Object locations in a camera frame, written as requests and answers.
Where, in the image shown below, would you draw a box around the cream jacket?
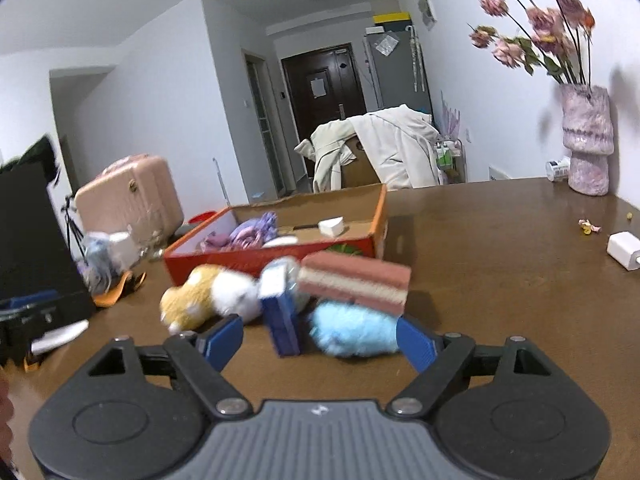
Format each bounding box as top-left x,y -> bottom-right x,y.
294,104 -> 442,193

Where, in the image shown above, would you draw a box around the purple satin scrunchie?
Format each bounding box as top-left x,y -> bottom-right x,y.
200,232 -> 236,253

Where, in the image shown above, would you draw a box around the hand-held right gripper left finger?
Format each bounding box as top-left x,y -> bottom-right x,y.
87,314 -> 253,420

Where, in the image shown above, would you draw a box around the white mop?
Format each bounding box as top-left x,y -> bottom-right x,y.
212,157 -> 233,208

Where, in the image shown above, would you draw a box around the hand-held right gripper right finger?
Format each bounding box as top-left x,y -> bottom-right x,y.
385,314 -> 551,420

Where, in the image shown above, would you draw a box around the folded white umbrella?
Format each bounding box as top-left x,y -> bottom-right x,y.
407,25 -> 426,93

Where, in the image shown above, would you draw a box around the pink layered sponge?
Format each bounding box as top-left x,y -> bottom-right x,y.
296,251 -> 412,317

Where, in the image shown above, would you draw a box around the white utility cart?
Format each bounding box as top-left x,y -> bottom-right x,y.
434,137 -> 468,184

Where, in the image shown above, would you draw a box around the pink suitcase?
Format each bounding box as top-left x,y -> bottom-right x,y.
74,155 -> 185,241

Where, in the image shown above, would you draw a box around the purple wall decoration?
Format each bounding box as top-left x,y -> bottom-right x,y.
440,91 -> 461,136

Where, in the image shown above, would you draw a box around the grey refrigerator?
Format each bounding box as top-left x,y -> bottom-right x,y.
363,27 -> 433,111

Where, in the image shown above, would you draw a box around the yellow black box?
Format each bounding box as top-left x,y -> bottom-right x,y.
372,10 -> 411,28

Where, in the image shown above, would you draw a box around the grey interior door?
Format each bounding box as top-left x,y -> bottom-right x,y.
241,49 -> 281,198

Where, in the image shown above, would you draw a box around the orange cardboard box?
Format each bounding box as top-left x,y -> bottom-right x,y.
163,183 -> 388,286

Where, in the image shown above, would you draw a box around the black paper bag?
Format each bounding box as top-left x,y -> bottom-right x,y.
0,135 -> 81,297

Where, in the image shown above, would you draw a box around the pink stone vase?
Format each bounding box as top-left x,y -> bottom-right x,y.
559,84 -> 615,196

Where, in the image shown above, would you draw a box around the small white jar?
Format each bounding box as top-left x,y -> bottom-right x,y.
545,157 -> 571,182

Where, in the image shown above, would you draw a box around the lavender fabric pouch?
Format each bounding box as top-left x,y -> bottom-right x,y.
229,211 -> 278,249

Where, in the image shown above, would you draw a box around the white charger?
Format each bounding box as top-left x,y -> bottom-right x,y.
606,231 -> 640,272

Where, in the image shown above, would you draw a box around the yellow white plush toy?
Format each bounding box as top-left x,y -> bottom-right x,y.
159,264 -> 263,336

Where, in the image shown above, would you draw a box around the light blue fluffy ball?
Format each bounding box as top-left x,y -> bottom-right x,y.
306,300 -> 403,358

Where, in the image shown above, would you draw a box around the black tripod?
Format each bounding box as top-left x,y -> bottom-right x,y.
61,195 -> 86,261

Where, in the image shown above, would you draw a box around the blue snack packet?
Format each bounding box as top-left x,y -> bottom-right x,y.
259,256 -> 303,358

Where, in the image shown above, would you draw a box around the white blue plastic bag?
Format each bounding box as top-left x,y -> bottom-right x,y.
80,230 -> 143,293

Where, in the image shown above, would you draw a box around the dried pink roses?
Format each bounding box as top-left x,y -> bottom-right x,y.
467,0 -> 598,87

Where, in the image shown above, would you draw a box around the orange leather strap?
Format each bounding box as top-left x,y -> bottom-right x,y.
95,270 -> 148,308

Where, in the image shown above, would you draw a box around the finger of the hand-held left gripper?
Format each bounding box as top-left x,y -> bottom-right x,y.
0,290 -> 93,331

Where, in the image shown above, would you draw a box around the dark entrance door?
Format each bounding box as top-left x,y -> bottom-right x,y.
281,44 -> 368,143

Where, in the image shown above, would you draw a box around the brown wooden chair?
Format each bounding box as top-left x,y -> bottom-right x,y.
340,137 -> 382,189

